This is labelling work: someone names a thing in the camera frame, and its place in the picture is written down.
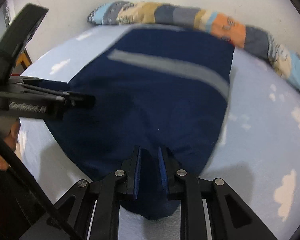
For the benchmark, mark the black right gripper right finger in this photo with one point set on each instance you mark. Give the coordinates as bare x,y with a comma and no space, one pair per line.
209,209

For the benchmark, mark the colourful patchwork rolled quilt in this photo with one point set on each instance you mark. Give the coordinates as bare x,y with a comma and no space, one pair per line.
255,41

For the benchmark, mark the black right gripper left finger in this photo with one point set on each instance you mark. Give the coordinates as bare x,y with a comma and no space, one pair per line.
92,209

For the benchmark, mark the navy jacket with red collar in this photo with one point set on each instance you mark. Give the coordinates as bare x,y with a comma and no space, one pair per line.
154,87

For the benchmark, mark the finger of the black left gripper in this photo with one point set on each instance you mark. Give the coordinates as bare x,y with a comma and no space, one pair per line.
57,99

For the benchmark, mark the light blue cloud bedsheet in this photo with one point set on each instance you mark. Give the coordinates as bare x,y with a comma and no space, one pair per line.
258,153

